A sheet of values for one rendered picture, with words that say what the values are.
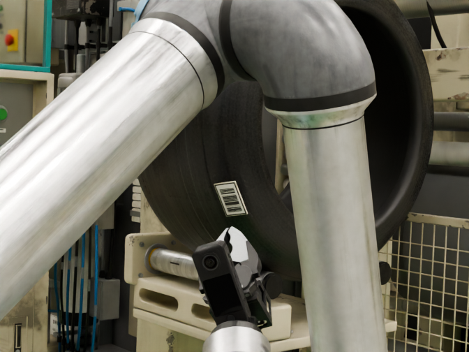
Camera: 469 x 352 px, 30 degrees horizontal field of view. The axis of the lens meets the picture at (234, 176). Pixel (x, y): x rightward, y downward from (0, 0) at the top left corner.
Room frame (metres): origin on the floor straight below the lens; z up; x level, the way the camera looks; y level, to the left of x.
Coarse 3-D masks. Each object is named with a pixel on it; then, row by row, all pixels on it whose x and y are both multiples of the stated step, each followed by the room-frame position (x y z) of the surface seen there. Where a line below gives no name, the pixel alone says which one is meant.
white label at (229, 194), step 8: (216, 184) 1.39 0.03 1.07; (224, 184) 1.38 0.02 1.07; (232, 184) 1.37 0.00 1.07; (224, 192) 1.39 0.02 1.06; (232, 192) 1.38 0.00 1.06; (224, 200) 1.40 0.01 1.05; (232, 200) 1.39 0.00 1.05; (240, 200) 1.38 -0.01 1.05; (224, 208) 1.40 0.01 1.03; (232, 208) 1.40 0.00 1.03; (240, 208) 1.39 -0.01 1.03
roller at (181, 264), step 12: (156, 252) 1.69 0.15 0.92; (168, 252) 1.67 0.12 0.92; (180, 252) 1.66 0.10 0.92; (156, 264) 1.68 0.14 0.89; (168, 264) 1.65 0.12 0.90; (180, 264) 1.62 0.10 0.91; (192, 264) 1.60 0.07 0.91; (180, 276) 1.64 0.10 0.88; (192, 276) 1.60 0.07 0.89; (264, 276) 1.45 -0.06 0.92; (276, 276) 1.46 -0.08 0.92; (276, 288) 1.46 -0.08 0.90
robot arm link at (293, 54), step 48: (240, 0) 0.88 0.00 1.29; (288, 0) 0.86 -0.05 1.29; (240, 48) 0.88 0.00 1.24; (288, 48) 0.85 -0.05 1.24; (336, 48) 0.85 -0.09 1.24; (288, 96) 0.86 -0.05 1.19; (336, 96) 0.85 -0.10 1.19; (288, 144) 0.90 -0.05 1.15; (336, 144) 0.88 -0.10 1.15; (336, 192) 0.89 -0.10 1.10; (336, 240) 0.90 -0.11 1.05; (336, 288) 0.91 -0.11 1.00; (336, 336) 0.93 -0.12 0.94; (384, 336) 0.95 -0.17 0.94
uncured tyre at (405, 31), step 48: (336, 0) 1.50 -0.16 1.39; (384, 0) 1.59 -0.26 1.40; (384, 48) 1.76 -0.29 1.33; (240, 96) 1.38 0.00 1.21; (384, 96) 1.81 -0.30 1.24; (432, 96) 1.69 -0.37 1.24; (192, 144) 1.40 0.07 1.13; (240, 144) 1.38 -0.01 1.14; (384, 144) 1.81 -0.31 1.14; (144, 192) 1.56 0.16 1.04; (192, 192) 1.43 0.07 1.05; (240, 192) 1.39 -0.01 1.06; (288, 192) 1.84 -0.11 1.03; (384, 192) 1.76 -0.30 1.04; (192, 240) 1.55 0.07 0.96; (288, 240) 1.45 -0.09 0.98; (384, 240) 1.61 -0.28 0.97
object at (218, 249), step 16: (192, 256) 1.14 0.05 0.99; (208, 256) 1.14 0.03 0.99; (224, 256) 1.14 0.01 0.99; (208, 272) 1.14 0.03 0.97; (224, 272) 1.14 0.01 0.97; (208, 288) 1.15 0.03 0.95; (224, 288) 1.14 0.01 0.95; (240, 288) 1.15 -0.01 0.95; (224, 304) 1.15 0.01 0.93; (240, 304) 1.14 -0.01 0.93; (224, 320) 1.15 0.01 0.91; (240, 320) 1.15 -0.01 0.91
